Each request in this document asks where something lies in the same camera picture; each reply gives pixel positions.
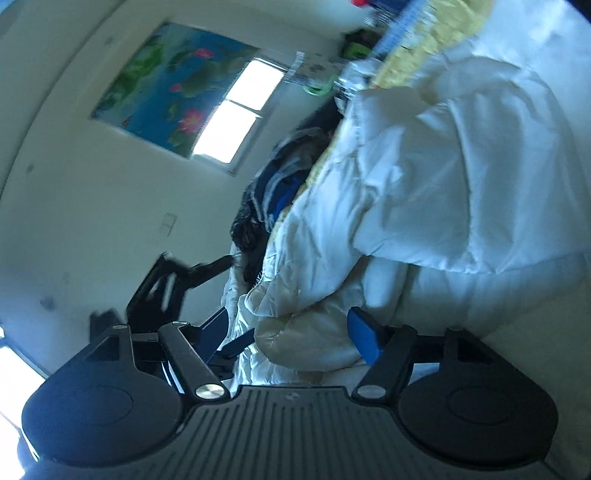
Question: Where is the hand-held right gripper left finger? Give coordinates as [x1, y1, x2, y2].
[89, 307, 232, 401]

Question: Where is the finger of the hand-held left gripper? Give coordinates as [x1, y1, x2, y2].
[126, 251, 233, 334]

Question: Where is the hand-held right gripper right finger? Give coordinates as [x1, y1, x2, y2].
[347, 306, 491, 403]

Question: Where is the white puffer jacket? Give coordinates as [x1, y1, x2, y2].
[222, 44, 591, 388]

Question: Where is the pile of dark clothes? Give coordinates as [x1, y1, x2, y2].
[230, 127, 334, 283]

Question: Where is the blue garment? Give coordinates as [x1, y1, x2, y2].
[256, 168, 303, 229]

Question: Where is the window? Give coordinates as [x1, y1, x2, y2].
[189, 55, 289, 176]

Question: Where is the green object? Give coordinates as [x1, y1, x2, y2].
[302, 76, 336, 99]

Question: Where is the white printed pillow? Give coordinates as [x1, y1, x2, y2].
[285, 50, 345, 86]

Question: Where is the yellow quilt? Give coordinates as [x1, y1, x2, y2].
[272, 0, 495, 227]

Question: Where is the white wall switch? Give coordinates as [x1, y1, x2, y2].
[154, 211, 179, 244]

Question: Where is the lotus wall poster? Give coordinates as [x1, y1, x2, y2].
[90, 21, 259, 160]

